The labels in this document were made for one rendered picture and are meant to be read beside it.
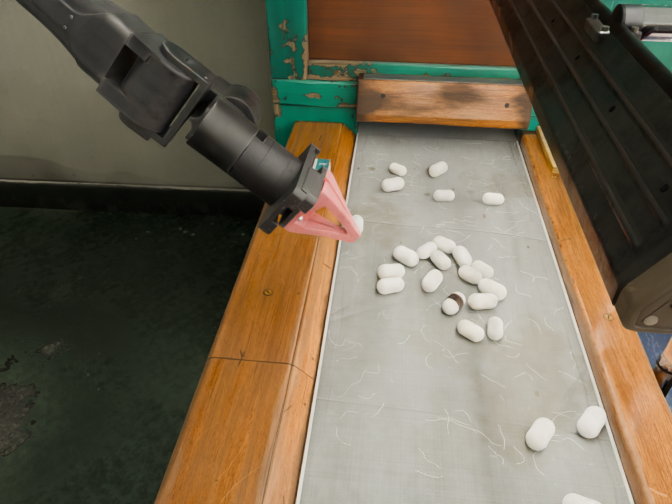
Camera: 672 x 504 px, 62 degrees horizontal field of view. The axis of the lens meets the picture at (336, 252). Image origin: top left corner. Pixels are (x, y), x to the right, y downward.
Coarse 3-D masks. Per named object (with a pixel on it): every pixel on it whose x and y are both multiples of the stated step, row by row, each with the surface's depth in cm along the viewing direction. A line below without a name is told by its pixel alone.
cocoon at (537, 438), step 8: (536, 424) 54; (544, 424) 53; (552, 424) 54; (528, 432) 53; (536, 432) 53; (544, 432) 53; (552, 432) 53; (528, 440) 53; (536, 440) 52; (544, 440) 52; (536, 448) 53; (544, 448) 53
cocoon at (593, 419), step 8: (592, 408) 55; (600, 408) 55; (584, 416) 55; (592, 416) 54; (600, 416) 54; (584, 424) 54; (592, 424) 54; (600, 424) 54; (584, 432) 54; (592, 432) 53
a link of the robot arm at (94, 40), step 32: (32, 0) 50; (64, 0) 49; (96, 0) 50; (64, 32) 50; (96, 32) 50; (128, 32) 49; (96, 64) 51; (128, 64) 53; (160, 64) 50; (128, 96) 51; (160, 96) 51; (160, 128) 54
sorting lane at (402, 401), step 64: (384, 192) 89; (512, 192) 89; (384, 256) 77; (448, 256) 77; (512, 256) 77; (384, 320) 67; (448, 320) 67; (512, 320) 67; (320, 384) 60; (384, 384) 60; (448, 384) 60; (512, 384) 60; (576, 384) 60; (320, 448) 54; (384, 448) 54; (448, 448) 54; (512, 448) 54; (576, 448) 54
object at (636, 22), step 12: (612, 12) 39; (624, 12) 37; (636, 12) 37; (648, 12) 37; (660, 12) 37; (588, 24) 39; (600, 24) 38; (624, 24) 37; (636, 24) 37; (648, 24) 37; (660, 24) 37; (600, 36) 37; (636, 36) 37; (648, 36) 38; (660, 36) 37; (660, 360) 58; (660, 372) 58; (660, 384) 59
